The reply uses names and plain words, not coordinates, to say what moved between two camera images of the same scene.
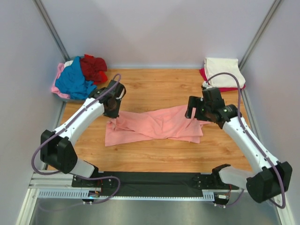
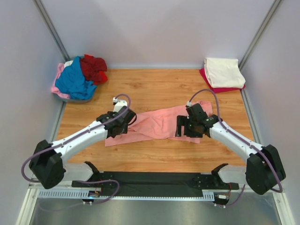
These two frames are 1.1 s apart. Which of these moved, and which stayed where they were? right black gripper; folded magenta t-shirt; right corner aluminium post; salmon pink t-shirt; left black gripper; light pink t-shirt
Moved: right black gripper; left black gripper
Stayed: folded magenta t-shirt; light pink t-shirt; right corner aluminium post; salmon pink t-shirt
